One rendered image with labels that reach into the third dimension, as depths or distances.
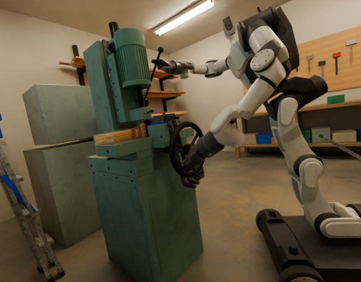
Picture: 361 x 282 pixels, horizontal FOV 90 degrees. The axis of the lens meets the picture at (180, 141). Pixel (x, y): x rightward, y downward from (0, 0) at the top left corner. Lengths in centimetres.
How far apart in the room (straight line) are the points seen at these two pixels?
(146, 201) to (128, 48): 83
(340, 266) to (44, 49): 390
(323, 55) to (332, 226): 323
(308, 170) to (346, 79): 306
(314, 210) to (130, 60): 132
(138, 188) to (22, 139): 252
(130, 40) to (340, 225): 149
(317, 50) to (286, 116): 313
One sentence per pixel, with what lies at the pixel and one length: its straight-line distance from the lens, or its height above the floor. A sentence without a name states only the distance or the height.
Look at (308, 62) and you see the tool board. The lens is 411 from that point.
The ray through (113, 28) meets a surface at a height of 158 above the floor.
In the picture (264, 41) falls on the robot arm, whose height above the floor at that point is 120.
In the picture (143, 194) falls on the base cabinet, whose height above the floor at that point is 62.
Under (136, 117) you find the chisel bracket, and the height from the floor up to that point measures 102.
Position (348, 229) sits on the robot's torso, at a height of 28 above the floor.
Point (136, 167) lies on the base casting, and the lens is 94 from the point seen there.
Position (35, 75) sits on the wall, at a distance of 349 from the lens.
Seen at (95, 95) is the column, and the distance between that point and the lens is 142.
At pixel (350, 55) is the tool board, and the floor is 155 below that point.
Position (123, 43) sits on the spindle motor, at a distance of 118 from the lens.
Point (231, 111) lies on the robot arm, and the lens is 65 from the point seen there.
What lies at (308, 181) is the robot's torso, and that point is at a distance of 118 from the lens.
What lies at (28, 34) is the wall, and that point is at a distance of 368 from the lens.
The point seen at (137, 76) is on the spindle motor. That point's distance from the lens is 112.
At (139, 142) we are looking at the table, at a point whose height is 89.
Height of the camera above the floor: 98
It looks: 7 degrees down
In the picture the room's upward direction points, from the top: 8 degrees counter-clockwise
